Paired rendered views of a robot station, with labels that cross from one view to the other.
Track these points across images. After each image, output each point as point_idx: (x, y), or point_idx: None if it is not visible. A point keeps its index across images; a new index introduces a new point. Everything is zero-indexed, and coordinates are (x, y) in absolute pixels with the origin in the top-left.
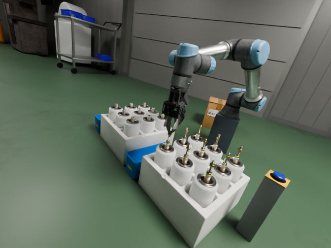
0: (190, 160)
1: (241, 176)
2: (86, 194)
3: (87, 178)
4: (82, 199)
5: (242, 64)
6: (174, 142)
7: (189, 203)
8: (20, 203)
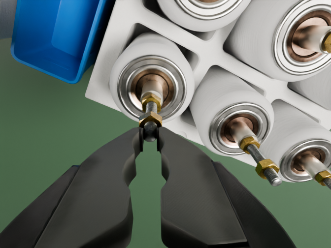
0: (260, 111)
1: None
2: (58, 139)
3: (21, 115)
4: (64, 148)
5: None
6: (163, 1)
7: (252, 165)
8: (15, 186)
